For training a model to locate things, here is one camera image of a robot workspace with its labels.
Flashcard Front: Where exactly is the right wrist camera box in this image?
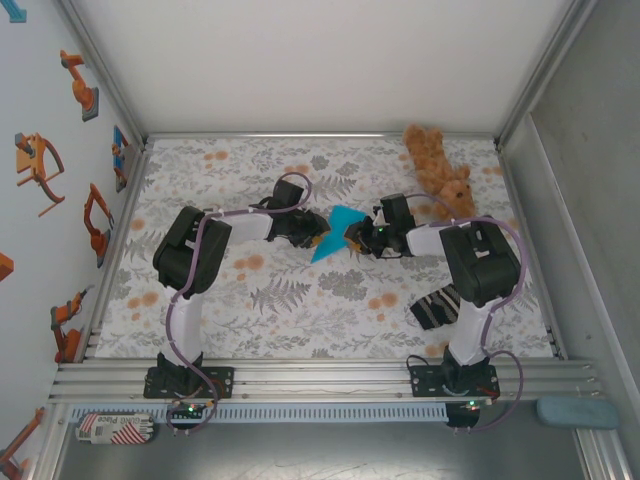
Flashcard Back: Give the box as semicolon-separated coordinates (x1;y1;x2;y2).
379;193;416;231

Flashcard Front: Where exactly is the black white striped sock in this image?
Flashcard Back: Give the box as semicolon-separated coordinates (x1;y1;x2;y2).
409;284;462;331

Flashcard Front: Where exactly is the blue cloth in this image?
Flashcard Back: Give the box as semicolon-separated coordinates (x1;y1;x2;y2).
309;204;366;265

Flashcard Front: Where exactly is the red white striped package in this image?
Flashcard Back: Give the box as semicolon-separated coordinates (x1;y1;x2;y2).
74;412;157;446

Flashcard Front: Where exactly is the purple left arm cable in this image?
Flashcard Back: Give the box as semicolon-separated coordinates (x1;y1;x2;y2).
164;171;314;439

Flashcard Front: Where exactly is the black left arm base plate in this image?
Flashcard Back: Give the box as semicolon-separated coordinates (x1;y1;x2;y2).
143;366;236;400

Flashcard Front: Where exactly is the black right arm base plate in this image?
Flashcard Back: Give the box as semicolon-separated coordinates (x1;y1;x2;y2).
408;363;500;399

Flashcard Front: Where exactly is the blue-grey pad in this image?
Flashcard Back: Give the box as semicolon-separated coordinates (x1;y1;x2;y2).
536;396;621;430

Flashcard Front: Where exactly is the orange gripper frame wall sticker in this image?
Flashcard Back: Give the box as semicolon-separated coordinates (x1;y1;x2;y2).
13;132;67;219

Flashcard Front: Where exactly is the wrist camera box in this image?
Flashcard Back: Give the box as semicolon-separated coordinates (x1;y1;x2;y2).
272;179;306;209
379;193;416;231

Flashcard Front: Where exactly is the aluminium side rail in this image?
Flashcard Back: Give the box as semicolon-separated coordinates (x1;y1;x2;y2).
495;142;569;361
79;142;151;361

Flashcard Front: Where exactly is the blue orange machine wall sticker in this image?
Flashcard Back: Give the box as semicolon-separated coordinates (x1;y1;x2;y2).
112;124;137;194

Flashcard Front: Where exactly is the aluminium rail bed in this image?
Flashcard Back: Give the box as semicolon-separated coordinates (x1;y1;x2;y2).
47;355;609;405

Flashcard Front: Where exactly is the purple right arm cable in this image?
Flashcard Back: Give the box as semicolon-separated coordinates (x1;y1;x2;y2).
404;193;530;434

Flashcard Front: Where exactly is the light blue slotted cable duct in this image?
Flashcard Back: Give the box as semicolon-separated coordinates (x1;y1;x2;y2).
67;402;449;422

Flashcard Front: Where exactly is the floral print tablecloth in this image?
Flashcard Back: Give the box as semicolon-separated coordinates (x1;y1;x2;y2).
94;137;556;360

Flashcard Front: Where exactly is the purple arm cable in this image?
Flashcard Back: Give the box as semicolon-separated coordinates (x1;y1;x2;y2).
164;171;314;439
404;193;530;434

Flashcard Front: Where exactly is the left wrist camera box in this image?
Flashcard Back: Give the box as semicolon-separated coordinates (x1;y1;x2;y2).
272;179;306;209

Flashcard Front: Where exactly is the aluminium upright post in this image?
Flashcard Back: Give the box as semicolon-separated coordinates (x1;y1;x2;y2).
54;0;151;151
492;0;601;151

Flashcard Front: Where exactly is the brown teddy bear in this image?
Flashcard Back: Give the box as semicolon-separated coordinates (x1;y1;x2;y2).
403;123;476;220

